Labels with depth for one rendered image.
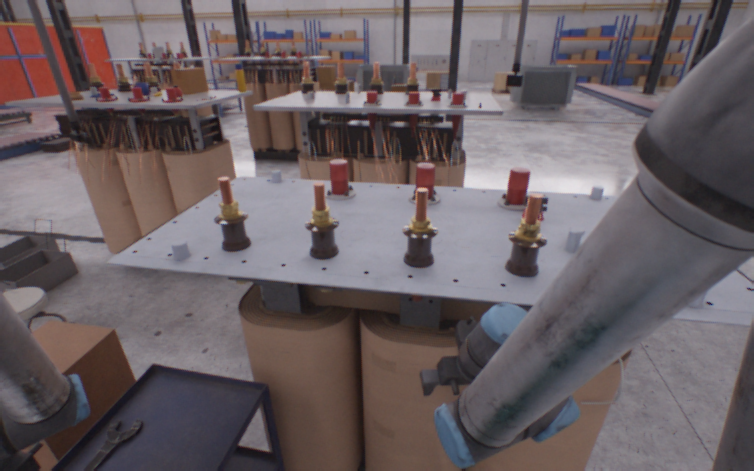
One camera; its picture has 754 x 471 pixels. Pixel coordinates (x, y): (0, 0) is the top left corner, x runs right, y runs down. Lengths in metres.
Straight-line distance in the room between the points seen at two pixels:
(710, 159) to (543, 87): 12.99
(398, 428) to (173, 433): 0.72
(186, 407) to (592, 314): 1.27
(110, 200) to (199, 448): 2.90
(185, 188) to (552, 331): 3.15
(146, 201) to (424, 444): 2.90
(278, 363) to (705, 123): 1.31
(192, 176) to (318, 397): 2.26
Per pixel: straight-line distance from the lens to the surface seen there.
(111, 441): 1.45
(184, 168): 3.30
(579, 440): 1.54
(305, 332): 1.28
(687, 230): 0.30
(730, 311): 1.16
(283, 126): 6.98
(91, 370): 1.79
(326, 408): 1.53
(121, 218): 3.97
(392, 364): 1.28
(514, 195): 1.43
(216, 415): 1.39
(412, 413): 1.44
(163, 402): 1.49
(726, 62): 0.29
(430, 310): 1.16
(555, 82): 13.30
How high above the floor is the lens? 1.90
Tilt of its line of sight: 27 degrees down
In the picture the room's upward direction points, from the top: straight up
